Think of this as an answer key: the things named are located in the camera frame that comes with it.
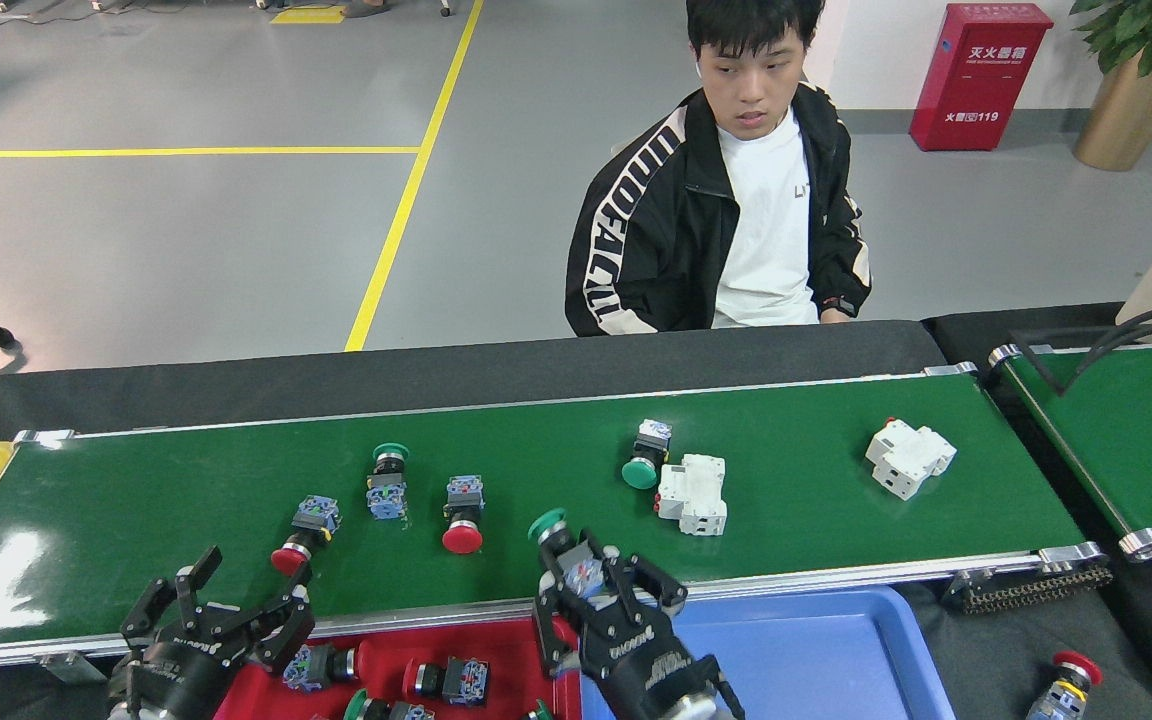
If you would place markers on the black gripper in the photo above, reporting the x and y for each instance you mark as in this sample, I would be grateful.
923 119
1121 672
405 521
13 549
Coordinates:
176 680
651 675

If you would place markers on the white circuit breaker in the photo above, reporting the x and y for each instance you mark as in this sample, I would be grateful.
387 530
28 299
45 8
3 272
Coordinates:
906 460
693 495

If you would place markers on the red plastic tray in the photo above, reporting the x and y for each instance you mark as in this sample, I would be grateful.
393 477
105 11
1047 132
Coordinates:
506 645

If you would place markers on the blue plastic tray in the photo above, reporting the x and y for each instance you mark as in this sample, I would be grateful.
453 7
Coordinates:
816 660

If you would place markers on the long green conveyor belt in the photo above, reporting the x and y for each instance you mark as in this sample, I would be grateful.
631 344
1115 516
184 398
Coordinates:
786 480

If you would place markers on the short green conveyor belt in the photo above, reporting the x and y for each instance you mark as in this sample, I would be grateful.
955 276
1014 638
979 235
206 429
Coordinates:
1136 440

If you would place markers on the person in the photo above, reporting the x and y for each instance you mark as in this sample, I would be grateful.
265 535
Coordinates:
656 250

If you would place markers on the black wrist watch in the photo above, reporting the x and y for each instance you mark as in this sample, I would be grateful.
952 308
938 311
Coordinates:
841 305

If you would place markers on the yellow floor mat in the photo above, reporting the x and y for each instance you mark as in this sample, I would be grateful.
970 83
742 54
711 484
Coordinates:
308 15

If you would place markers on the red fire extinguisher cabinet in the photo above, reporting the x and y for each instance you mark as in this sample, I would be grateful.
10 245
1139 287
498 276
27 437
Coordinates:
976 90

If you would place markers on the gold plant pot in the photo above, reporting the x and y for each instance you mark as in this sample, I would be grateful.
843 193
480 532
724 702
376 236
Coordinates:
1126 120

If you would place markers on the green potted plant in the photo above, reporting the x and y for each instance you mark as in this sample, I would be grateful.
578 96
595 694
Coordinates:
1136 25

